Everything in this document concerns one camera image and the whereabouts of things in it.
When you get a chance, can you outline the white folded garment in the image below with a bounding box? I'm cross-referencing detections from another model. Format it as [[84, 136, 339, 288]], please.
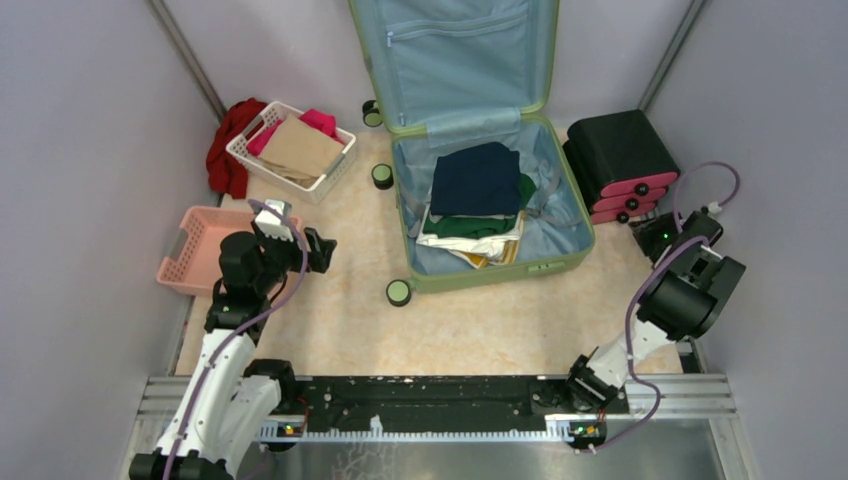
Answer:
[[415, 212, 525, 255]]

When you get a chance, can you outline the white plastic basket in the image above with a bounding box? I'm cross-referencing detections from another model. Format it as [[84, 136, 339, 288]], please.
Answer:
[[225, 101, 357, 204]]

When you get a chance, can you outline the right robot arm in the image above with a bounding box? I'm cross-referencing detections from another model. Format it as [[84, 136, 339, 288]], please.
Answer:
[[565, 211, 746, 412]]

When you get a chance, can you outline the aluminium corner post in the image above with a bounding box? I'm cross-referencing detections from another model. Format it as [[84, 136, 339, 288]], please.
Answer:
[[638, 0, 709, 112], [144, 0, 226, 121]]

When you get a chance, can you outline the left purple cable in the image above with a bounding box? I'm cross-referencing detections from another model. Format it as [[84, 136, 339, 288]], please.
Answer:
[[160, 198, 311, 480]]

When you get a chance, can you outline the magenta cloth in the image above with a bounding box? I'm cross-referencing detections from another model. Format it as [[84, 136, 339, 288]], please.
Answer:
[[247, 109, 345, 156]]

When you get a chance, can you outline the pink plastic basket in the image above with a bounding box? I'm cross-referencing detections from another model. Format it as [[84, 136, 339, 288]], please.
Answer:
[[157, 206, 307, 297]]

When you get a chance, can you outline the left aluminium corner post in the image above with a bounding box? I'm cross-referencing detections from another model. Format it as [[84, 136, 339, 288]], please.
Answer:
[[144, 0, 226, 121]]

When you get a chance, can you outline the green folded garment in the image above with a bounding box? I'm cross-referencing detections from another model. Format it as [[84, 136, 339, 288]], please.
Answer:
[[416, 172, 537, 240]]

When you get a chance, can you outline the right aluminium corner post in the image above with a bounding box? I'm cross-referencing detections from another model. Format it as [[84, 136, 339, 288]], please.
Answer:
[[638, 0, 709, 112]]

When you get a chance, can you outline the black and pink storage stack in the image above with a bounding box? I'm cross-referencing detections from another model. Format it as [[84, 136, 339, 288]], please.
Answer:
[[563, 109, 681, 225]]

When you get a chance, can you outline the navy blue garment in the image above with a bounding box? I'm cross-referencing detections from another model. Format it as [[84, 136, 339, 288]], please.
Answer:
[[430, 142, 522, 217]]

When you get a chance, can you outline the green hard-shell suitcase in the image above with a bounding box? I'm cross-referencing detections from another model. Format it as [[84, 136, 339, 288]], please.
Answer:
[[349, 1, 595, 306]]

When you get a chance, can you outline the tan folded cloth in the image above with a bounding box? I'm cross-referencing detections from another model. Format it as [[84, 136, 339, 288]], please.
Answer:
[[258, 140, 344, 188]]

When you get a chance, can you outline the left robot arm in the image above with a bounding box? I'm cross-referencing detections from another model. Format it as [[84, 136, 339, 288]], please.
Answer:
[[128, 225, 338, 479]]

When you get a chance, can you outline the yellow patterned garment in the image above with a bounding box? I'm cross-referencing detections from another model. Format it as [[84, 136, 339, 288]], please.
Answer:
[[451, 240, 520, 269]]

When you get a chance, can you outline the red cloth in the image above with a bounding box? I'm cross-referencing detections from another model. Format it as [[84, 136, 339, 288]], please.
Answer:
[[205, 97, 267, 199]]

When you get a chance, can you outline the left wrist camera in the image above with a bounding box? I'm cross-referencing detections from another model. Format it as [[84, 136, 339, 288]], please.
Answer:
[[254, 199, 294, 241]]

